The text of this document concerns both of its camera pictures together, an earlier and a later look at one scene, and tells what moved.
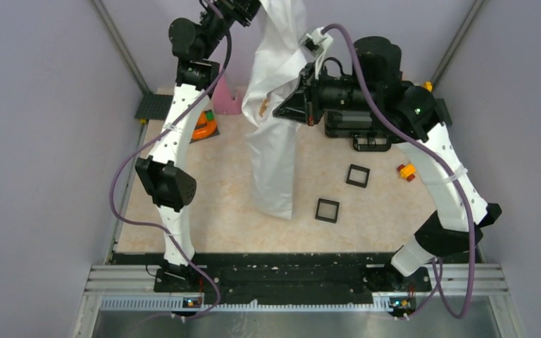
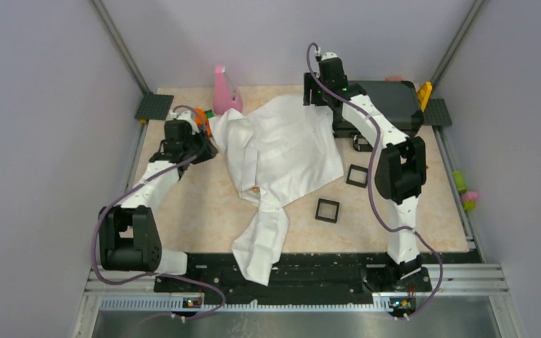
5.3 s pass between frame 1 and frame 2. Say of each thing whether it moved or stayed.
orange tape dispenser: stayed
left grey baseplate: stayed
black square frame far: stayed
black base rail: stayed
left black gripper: moved
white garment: moved
